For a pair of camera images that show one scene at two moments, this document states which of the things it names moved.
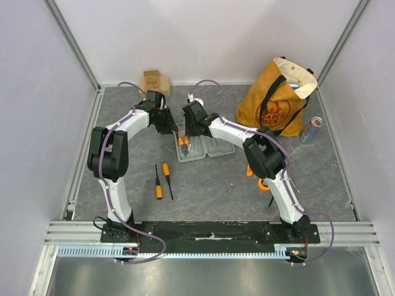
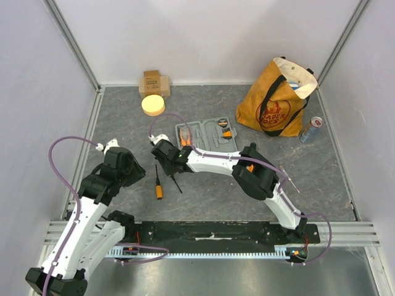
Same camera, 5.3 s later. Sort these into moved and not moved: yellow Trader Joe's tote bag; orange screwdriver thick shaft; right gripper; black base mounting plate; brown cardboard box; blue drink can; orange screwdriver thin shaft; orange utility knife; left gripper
Moved: orange screwdriver thin shaft; right gripper; left gripper
Not moved: orange screwdriver thick shaft; blue drink can; orange utility knife; brown cardboard box; yellow Trader Joe's tote bag; black base mounting plate
